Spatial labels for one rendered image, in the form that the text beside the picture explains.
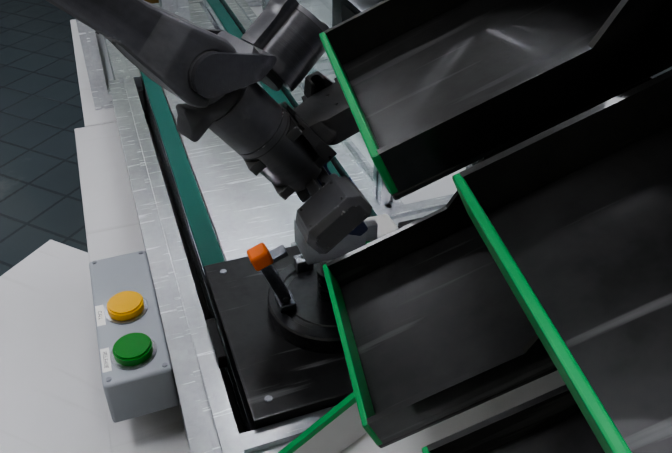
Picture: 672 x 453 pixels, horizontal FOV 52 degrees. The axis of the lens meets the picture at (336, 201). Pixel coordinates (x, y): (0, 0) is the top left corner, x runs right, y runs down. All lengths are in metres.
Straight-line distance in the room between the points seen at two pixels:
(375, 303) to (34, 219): 2.40
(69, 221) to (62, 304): 1.72
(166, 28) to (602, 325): 0.39
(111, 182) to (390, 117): 0.96
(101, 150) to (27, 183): 1.68
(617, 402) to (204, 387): 0.57
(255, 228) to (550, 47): 0.72
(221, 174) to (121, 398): 0.46
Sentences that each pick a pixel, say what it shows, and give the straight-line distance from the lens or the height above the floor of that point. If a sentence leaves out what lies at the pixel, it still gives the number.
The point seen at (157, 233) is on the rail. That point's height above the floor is 0.96.
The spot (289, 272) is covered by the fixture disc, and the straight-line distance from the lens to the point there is 0.79.
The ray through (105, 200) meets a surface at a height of 0.86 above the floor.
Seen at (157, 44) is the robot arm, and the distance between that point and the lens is 0.52.
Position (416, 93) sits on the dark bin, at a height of 1.36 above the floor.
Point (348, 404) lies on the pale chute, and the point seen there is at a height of 1.07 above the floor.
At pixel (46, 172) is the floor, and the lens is 3.06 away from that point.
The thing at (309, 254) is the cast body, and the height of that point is 1.07.
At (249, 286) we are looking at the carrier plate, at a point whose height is 0.97.
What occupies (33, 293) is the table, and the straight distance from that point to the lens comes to 1.05.
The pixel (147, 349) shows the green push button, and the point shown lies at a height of 0.97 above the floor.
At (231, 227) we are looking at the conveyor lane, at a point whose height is 0.92.
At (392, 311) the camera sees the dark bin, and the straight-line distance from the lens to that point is 0.44.
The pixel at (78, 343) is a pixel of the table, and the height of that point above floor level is 0.86.
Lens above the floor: 1.50
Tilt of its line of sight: 35 degrees down
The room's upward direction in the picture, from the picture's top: straight up
